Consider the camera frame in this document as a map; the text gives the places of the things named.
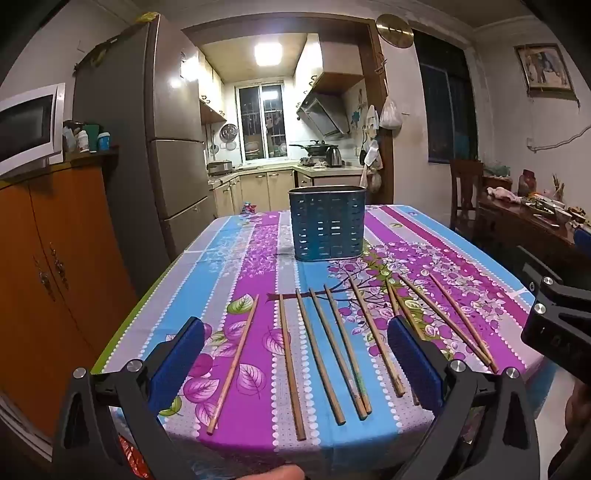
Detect beige lower kitchen cabinets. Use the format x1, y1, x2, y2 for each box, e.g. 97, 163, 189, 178
208, 168, 365, 217

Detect framed wall picture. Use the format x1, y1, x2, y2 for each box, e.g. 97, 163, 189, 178
515, 44, 575, 97

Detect hanging kitchen cloths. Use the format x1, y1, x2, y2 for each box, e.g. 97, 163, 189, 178
362, 105, 384, 192

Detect person's left hand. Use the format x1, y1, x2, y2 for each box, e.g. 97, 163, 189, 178
247, 464, 306, 480

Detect white microwave oven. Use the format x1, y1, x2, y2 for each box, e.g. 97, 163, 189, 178
0, 83, 66, 176

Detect orange wooden cabinet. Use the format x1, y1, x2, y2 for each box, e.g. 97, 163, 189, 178
0, 152, 139, 444

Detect kitchen window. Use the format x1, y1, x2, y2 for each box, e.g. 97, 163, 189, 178
238, 83, 287, 161

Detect grey refrigerator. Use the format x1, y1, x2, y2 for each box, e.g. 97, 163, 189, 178
74, 14, 218, 296

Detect steel range hood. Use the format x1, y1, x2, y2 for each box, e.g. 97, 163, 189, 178
296, 90, 350, 138

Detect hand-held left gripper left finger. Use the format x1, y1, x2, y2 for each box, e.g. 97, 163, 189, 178
52, 316, 206, 480

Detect person's right forearm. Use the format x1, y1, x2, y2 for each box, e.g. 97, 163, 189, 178
564, 382, 591, 480

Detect floral striped tablecloth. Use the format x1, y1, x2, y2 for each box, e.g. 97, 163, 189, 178
90, 204, 561, 472

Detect gold wall clock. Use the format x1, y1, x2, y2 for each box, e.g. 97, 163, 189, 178
375, 14, 415, 48

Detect red plastic bag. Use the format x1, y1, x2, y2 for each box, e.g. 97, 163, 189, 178
117, 436, 153, 480

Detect blue perforated utensil holder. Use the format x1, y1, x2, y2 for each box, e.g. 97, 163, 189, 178
288, 185, 368, 263

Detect dark wooden side table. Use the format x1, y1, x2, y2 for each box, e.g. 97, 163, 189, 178
475, 187, 591, 261

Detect white plastic bag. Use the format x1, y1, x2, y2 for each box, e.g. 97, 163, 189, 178
379, 96, 403, 129

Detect dark window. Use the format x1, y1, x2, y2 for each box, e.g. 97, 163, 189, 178
413, 30, 478, 163

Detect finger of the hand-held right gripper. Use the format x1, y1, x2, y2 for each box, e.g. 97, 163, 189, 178
520, 276, 591, 366
513, 227, 591, 283

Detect wooden chair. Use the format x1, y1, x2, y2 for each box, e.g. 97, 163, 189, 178
449, 159, 485, 236

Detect square ceiling light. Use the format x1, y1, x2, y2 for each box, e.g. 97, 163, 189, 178
253, 44, 283, 66

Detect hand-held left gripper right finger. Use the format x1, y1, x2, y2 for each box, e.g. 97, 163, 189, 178
388, 316, 541, 480

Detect wall cable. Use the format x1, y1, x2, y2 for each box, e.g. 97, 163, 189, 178
526, 122, 591, 153

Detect black wok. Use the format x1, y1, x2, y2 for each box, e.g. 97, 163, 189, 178
289, 141, 339, 156

